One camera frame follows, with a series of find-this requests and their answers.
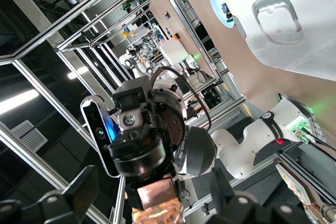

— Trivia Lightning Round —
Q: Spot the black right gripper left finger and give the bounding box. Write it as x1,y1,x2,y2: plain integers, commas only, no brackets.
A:
0,165,99,224

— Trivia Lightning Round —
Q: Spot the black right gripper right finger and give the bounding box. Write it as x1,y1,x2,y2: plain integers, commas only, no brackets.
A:
207,167,313,224

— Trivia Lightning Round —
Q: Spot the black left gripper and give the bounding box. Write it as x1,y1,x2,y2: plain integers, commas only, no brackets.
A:
109,76,183,210

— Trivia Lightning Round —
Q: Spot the white vent grille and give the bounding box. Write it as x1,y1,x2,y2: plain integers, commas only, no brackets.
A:
10,119,49,153

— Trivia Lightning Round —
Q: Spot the tan patterned panel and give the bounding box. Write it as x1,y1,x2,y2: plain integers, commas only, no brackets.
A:
275,161,336,224

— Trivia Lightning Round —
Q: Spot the long ceiling light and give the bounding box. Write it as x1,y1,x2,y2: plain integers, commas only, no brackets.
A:
0,89,40,116

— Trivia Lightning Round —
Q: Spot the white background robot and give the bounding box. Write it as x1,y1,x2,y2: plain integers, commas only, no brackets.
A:
119,48,158,78

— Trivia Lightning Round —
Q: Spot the white cabinet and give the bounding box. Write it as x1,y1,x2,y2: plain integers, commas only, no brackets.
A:
159,39,190,65

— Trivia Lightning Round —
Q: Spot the light blue round plate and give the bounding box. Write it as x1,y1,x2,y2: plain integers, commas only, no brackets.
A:
209,0,236,28

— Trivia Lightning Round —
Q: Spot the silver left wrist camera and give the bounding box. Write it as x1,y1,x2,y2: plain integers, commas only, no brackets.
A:
80,95,121,178

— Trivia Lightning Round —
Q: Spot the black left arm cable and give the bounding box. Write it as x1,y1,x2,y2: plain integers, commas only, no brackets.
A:
157,66,213,133

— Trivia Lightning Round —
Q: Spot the black base power cable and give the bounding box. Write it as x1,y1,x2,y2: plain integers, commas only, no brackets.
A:
296,126,336,153

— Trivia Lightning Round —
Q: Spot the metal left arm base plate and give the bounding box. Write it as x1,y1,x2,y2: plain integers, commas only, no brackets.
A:
277,92,320,143

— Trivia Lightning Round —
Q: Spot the white lunch box grey handle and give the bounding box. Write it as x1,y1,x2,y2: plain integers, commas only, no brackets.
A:
222,0,336,82

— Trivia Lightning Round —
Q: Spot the aluminium cell frame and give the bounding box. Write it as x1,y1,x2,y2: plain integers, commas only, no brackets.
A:
0,0,253,224

